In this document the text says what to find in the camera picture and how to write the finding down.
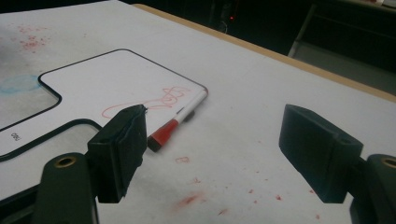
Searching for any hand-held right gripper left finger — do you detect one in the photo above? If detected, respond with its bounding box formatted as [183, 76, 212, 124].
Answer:
[87, 104, 149, 204]

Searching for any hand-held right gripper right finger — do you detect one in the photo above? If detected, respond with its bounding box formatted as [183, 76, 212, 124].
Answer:
[278, 104, 364, 204]

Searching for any white paddle-shaped whiteboard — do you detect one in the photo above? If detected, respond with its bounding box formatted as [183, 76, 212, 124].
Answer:
[0, 49, 209, 163]

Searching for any white marker with red cap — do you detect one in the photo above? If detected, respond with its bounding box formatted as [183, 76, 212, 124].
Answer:
[147, 90, 209, 153]

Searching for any white table cover sheet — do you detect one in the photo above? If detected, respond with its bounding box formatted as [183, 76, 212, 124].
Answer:
[0, 0, 396, 224]

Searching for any wooden table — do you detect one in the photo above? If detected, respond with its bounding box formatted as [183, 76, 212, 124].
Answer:
[132, 3, 396, 104]

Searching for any dark device with red light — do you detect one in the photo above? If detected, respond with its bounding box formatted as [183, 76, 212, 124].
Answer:
[214, 0, 241, 32]

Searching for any white desk frame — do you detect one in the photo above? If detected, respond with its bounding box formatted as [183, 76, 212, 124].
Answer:
[288, 4, 319, 59]

